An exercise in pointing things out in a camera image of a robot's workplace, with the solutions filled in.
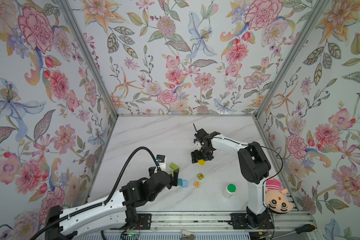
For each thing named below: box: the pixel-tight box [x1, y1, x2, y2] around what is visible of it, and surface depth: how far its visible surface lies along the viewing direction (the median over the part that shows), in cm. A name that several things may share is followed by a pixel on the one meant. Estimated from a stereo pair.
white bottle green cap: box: [222, 183, 237, 199], surface depth 77 cm
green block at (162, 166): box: [159, 162, 166, 171], surface depth 65 cm
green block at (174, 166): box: [170, 162, 180, 170], surface depth 95 cm
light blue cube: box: [182, 180, 189, 188], surface depth 87 cm
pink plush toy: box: [265, 178, 294, 214], surface depth 75 cm
